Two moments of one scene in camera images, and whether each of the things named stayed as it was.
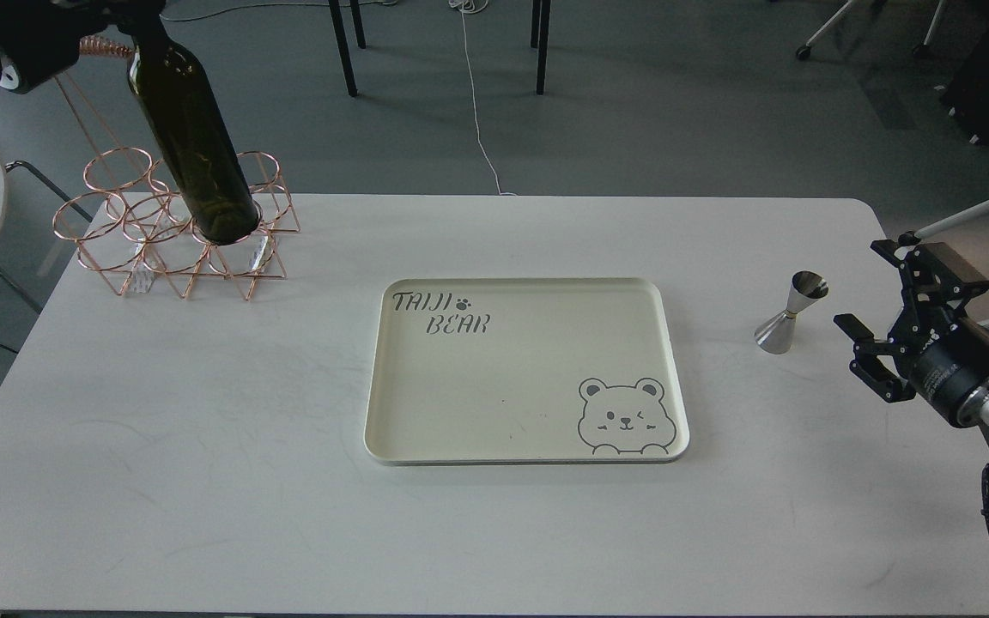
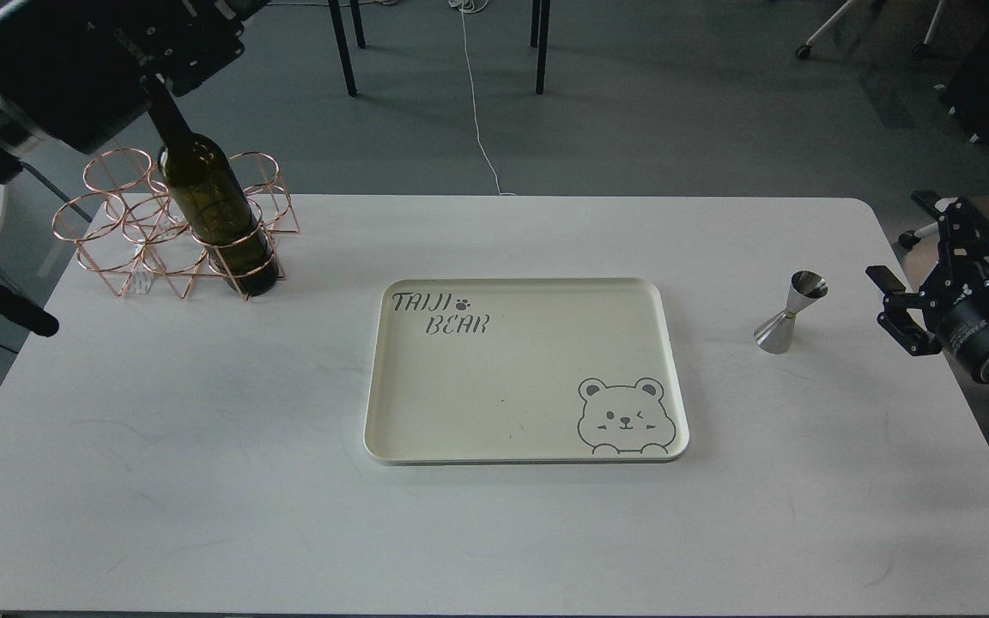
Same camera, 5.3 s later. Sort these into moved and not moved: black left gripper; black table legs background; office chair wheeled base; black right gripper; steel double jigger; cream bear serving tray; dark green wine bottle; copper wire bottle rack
Moved: dark green wine bottle; black right gripper; black left gripper
Not moved: office chair wheeled base; black table legs background; steel double jigger; copper wire bottle rack; cream bear serving tray
